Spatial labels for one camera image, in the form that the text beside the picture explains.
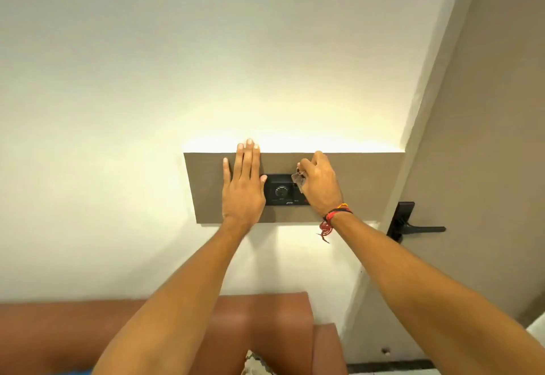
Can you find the person's right hand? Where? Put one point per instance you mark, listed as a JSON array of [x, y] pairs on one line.
[[319, 187]]

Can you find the person's left hand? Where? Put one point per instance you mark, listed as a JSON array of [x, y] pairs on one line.
[[242, 200]]

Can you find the person's left little finger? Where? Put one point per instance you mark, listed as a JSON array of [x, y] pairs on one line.
[[226, 170]]

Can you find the person's left thumb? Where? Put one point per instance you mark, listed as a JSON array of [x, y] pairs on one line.
[[262, 184]]

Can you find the person's left middle finger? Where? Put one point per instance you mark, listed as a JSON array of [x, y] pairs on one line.
[[247, 157]]

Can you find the person's right fingers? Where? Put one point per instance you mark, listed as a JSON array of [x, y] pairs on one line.
[[307, 164]]

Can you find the small grey cleaning cloth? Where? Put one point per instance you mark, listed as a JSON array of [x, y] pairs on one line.
[[298, 181]]

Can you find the person's right forearm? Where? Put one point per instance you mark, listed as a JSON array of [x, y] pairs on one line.
[[430, 298]]

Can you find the person's left forearm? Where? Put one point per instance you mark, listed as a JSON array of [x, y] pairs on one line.
[[170, 306]]

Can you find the red thread wrist band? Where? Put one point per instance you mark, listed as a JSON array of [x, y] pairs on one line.
[[334, 217]]

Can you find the beige door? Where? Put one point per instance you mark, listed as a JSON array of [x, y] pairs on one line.
[[472, 153]]

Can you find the patterned cushion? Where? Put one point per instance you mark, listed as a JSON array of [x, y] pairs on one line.
[[254, 364]]

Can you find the black switch panel with dial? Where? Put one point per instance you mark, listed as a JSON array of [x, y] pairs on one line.
[[281, 191]]

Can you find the brown wall panel board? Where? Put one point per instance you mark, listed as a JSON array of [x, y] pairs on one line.
[[366, 183]]

